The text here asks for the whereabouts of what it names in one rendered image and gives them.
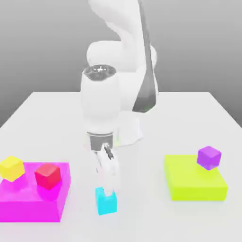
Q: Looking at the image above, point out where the small yellow cube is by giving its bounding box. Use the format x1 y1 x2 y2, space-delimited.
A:
0 156 26 182

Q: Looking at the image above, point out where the small cyan cube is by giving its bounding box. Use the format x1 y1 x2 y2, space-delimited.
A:
95 187 118 216

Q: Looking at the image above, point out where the small purple cube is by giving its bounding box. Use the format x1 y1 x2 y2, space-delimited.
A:
196 146 222 171

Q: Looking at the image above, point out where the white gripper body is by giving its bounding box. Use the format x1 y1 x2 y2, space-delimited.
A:
95 150 121 190

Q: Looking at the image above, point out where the large lime box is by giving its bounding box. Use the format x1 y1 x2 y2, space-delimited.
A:
164 154 229 201

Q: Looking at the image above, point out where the large magenta box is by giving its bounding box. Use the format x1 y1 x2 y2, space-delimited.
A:
0 162 72 223

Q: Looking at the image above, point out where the small red cube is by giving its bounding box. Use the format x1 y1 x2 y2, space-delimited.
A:
34 163 61 191

